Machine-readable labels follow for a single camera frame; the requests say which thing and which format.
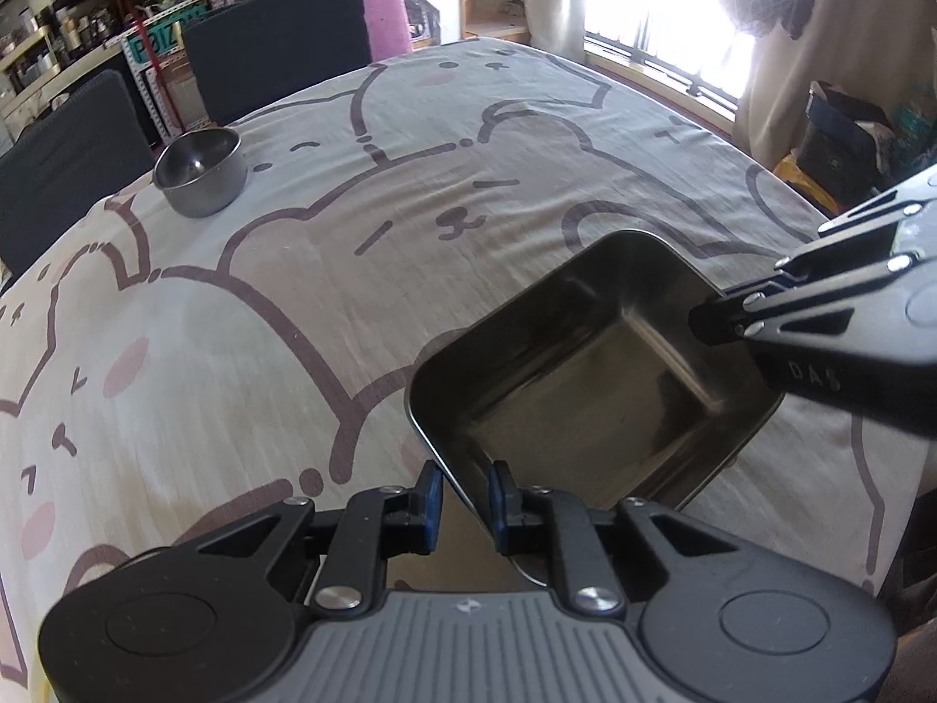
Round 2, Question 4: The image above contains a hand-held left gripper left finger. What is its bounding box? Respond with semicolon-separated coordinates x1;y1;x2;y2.
197;460;446;616

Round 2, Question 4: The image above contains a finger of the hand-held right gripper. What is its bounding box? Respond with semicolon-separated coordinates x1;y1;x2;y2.
774;176;937;286
688;252;924;349

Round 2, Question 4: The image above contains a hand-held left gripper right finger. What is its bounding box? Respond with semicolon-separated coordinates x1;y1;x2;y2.
487;460;740;616

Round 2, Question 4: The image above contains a square stainless steel tray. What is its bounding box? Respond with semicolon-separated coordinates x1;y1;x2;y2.
404;229;786;588

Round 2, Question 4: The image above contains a yellow bag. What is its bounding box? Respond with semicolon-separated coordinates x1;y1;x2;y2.
772;153;839;215

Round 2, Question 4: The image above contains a dark blue bag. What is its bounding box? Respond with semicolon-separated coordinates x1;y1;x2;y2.
794;80;890;206

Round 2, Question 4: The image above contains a bear print tablecloth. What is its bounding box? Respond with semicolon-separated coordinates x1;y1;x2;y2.
0;40;931;703

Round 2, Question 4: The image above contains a dark mesh pouch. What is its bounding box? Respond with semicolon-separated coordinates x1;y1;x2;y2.
703;0;815;41

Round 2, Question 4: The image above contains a stainless steel cup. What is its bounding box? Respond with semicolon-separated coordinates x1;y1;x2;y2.
152;127;248;219

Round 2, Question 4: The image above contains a pink sofa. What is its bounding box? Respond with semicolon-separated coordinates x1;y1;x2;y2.
358;0;411;63

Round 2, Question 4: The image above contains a dark blue chair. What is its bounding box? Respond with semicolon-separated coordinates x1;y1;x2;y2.
0;69;155;279
182;0;373;127

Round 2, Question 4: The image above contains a red pole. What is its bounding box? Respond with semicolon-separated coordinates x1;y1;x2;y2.
132;7;184;142

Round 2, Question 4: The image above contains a cluttered storage shelf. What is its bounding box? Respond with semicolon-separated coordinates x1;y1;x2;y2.
0;0;140;125

